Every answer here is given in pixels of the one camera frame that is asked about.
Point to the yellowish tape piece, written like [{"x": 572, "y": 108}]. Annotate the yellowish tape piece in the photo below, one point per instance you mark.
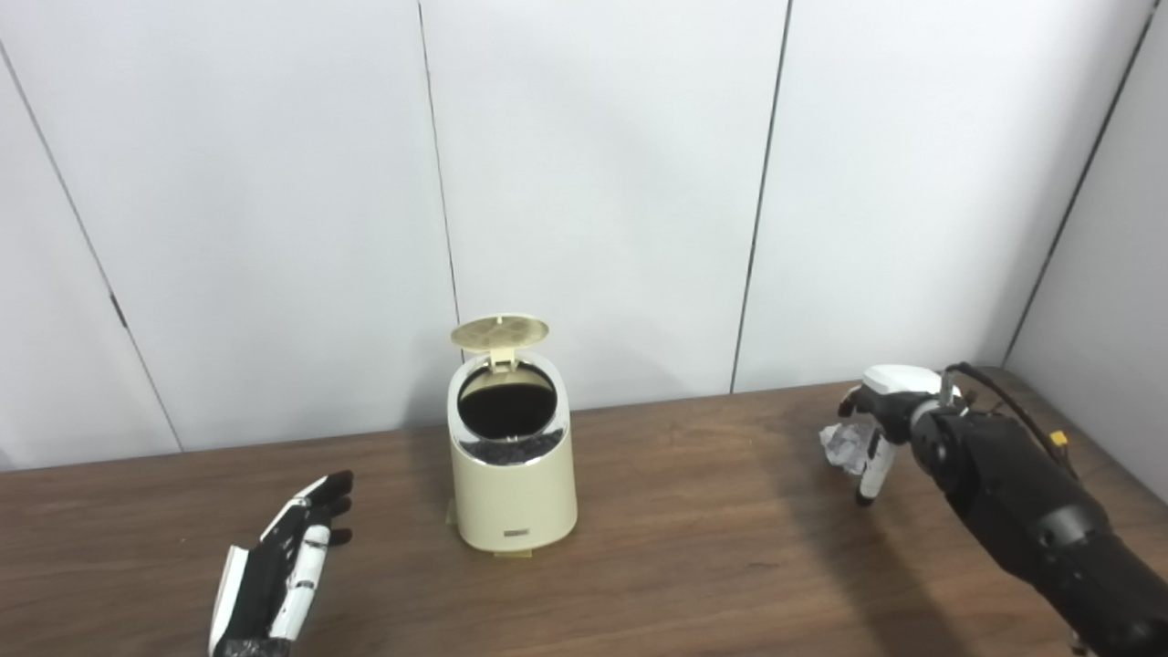
[{"x": 513, "y": 551}]

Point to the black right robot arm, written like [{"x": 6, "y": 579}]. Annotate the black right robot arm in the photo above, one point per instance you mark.
[{"x": 1022, "y": 502}]

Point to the round cream bin lid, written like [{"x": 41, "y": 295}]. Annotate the round cream bin lid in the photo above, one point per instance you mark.
[{"x": 500, "y": 332}]

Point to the white paper ball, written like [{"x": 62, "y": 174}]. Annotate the white paper ball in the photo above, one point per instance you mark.
[{"x": 844, "y": 447}]

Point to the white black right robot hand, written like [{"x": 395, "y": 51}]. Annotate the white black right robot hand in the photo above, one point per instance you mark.
[{"x": 899, "y": 388}]

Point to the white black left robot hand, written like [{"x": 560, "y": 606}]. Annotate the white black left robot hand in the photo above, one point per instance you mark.
[{"x": 260, "y": 584}]

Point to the cream-colored tabletop bin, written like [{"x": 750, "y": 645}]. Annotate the cream-colored tabletop bin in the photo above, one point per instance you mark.
[{"x": 516, "y": 497}]

